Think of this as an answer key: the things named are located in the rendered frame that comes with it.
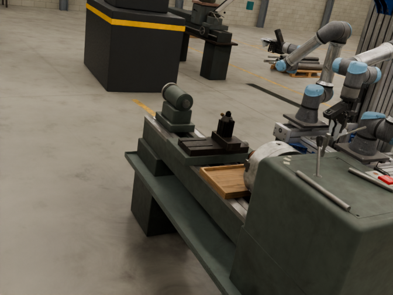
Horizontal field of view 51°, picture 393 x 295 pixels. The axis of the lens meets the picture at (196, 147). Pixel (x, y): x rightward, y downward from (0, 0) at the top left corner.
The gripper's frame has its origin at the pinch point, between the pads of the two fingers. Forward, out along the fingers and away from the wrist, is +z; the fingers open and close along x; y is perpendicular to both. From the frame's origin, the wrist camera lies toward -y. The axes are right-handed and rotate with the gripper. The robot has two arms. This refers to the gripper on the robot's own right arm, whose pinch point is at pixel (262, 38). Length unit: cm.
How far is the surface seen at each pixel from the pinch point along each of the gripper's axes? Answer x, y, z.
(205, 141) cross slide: -79, 51, -20
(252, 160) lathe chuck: -107, 29, -75
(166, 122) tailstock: -68, 57, 27
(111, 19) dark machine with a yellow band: 117, 62, 346
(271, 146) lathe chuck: -99, 22, -79
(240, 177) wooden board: -85, 59, -54
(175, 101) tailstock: -64, 41, 24
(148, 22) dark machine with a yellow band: 170, 68, 323
